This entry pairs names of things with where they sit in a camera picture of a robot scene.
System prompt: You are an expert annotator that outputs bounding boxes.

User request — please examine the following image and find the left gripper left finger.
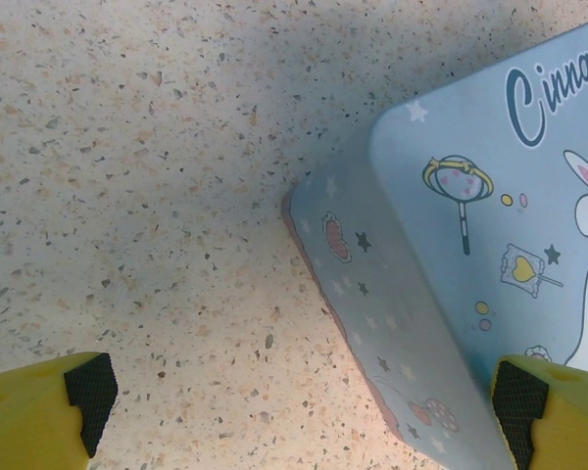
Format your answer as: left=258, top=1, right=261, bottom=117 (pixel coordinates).
left=0, top=351, right=121, bottom=470

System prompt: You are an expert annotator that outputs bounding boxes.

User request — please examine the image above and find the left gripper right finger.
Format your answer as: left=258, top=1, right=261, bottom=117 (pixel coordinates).
left=488, top=354, right=588, bottom=470

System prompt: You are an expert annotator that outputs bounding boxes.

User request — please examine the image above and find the blue cartoon tin box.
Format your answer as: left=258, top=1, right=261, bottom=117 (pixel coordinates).
left=280, top=13, right=588, bottom=470

